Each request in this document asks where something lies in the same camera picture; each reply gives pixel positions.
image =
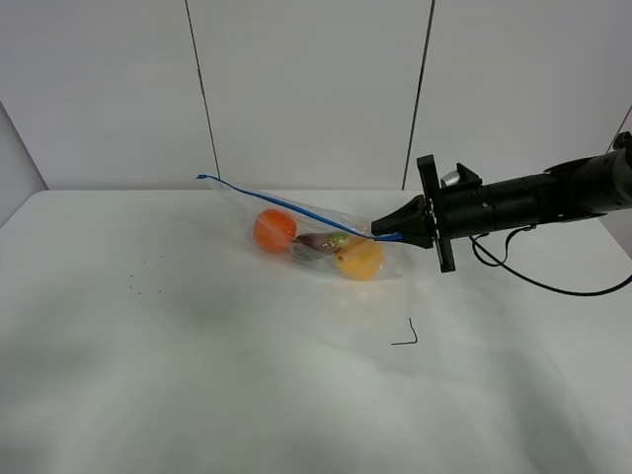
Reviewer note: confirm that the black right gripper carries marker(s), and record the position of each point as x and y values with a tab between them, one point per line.
438	217

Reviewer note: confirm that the clear zip file bag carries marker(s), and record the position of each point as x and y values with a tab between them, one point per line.
239	206

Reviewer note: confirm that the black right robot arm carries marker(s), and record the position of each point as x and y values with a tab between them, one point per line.
576	190

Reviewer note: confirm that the yellow pear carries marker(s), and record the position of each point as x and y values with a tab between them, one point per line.
359	259

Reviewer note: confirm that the purple eggplant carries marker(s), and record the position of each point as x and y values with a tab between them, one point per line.
324	243

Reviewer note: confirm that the orange fruit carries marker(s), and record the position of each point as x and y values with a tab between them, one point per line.
274	231

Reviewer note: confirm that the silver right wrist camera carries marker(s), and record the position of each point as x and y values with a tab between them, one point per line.
450	179

